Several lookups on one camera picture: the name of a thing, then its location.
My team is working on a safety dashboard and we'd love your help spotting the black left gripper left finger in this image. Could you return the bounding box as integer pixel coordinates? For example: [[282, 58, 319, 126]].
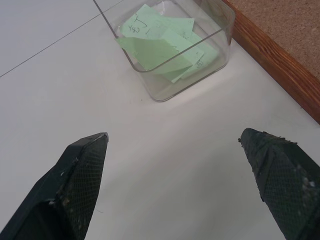
[[0, 132, 110, 240]]

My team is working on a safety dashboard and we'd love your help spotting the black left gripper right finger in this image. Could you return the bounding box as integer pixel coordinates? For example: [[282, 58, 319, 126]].
[[237, 127, 320, 240]]

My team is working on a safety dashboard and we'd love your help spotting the wood-framed cork board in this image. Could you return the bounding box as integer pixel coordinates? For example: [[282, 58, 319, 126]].
[[221, 0, 320, 125]]

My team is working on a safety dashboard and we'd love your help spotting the green note with handwriting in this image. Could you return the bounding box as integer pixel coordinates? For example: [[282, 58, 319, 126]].
[[152, 15, 196, 41], [119, 3, 165, 40], [169, 28, 220, 83]]

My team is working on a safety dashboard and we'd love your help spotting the folded plain green note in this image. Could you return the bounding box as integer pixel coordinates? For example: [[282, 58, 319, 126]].
[[114, 36, 194, 76]]

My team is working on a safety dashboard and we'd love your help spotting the clear plastic box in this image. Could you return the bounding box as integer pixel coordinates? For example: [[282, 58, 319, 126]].
[[92, 0, 237, 103]]

